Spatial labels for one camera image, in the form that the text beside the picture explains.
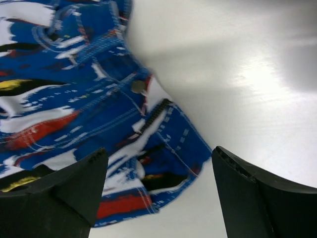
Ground blue patterned trousers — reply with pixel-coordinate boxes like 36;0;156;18
0;0;211;228

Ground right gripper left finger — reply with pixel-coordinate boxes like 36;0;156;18
0;148;108;238

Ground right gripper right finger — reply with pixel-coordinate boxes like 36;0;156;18
211;146;317;238

